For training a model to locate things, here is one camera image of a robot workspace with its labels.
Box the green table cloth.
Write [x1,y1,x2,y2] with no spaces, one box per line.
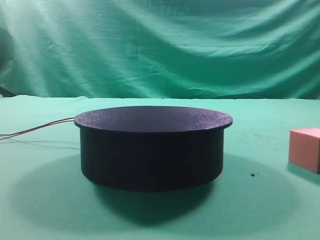
[0,95,320,240]

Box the black wire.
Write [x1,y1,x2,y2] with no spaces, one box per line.
[0,116,76,137]

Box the pink cube block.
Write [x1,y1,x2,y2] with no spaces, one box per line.
[288,128,320,174]

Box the red wire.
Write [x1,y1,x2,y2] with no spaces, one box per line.
[0,119,76,139]

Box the green backdrop cloth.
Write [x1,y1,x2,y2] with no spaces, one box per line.
[0,0,320,99]

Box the black round turntable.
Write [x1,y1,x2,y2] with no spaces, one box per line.
[74,105,233,192]

